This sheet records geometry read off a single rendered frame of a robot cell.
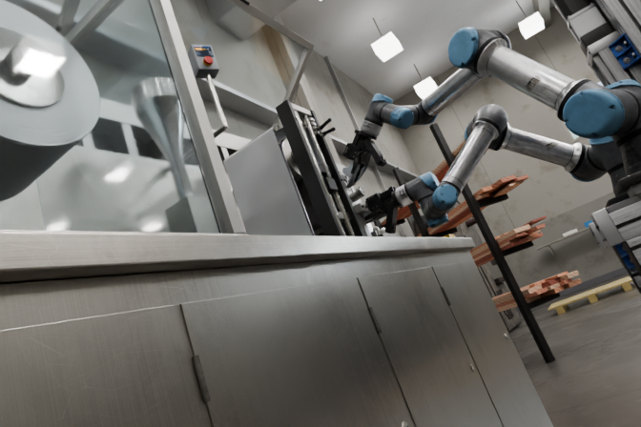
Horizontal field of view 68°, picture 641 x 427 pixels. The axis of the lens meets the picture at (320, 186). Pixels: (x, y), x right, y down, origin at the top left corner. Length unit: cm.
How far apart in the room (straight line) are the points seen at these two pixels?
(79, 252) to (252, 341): 28
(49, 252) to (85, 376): 13
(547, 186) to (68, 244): 1159
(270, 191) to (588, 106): 95
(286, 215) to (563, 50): 1144
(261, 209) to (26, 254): 115
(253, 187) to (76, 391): 119
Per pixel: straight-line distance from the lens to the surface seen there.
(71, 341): 56
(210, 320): 67
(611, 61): 172
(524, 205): 1190
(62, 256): 55
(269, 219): 159
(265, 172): 162
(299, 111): 157
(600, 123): 130
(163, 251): 62
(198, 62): 159
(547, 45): 1274
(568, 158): 200
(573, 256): 1179
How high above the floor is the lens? 70
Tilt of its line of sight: 18 degrees up
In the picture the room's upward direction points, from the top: 21 degrees counter-clockwise
